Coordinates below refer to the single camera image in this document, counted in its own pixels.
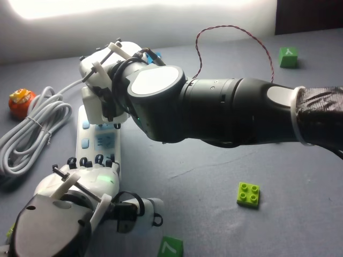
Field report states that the red black twisted wire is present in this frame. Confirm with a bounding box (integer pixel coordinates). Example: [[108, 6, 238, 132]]
[[192, 24, 275, 84]]

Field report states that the green letter cube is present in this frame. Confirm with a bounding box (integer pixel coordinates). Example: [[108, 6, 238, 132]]
[[278, 47, 299, 69]]

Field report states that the dark background panel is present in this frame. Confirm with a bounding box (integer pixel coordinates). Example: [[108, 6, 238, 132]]
[[274, 0, 343, 36]]

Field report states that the white power strip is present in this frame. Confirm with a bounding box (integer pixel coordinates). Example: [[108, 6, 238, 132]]
[[76, 105, 123, 185]]

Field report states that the green number cube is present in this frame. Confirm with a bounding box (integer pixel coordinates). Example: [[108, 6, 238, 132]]
[[157, 235, 184, 257]]

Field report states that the white zip tie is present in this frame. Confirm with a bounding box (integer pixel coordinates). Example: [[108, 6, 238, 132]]
[[290, 85, 314, 147]]

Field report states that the orange toy with yellow top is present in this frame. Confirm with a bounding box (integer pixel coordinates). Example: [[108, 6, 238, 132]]
[[8, 88, 37, 118]]

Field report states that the white power adapter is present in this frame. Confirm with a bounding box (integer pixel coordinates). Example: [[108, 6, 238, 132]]
[[81, 86, 106, 127]]

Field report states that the lime green stud brick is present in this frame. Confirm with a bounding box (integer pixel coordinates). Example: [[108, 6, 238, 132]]
[[235, 182, 261, 209]]

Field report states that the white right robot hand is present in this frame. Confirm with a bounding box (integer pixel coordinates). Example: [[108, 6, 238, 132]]
[[79, 41, 142, 128]]

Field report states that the grey table cloth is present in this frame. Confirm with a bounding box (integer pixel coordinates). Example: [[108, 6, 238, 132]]
[[0, 26, 343, 257]]

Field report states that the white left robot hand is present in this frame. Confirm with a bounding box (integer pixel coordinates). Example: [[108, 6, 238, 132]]
[[34, 154, 165, 235]]

